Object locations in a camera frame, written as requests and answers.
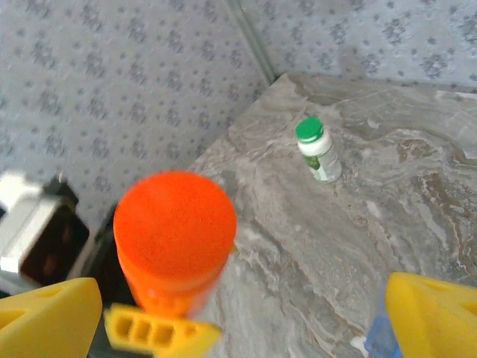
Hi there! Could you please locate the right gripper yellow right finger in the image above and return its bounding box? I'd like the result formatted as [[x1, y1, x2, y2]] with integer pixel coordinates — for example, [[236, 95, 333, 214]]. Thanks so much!
[[385, 271, 477, 358]]

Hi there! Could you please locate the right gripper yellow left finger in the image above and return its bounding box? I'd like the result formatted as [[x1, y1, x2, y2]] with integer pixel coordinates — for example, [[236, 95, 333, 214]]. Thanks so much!
[[0, 277, 104, 358]]

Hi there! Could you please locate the orange pill bottle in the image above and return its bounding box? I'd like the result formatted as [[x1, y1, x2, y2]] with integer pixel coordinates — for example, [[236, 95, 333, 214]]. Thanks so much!
[[113, 170, 239, 318]]

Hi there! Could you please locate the white bottle with green cap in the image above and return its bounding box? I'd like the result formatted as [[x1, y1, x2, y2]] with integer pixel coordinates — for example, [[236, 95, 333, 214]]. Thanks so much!
[[294, 116, 343, 184]]

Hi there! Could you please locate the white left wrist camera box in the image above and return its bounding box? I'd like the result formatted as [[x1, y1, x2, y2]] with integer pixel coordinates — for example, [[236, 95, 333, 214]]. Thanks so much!
[[0, 170, 91, 289]]

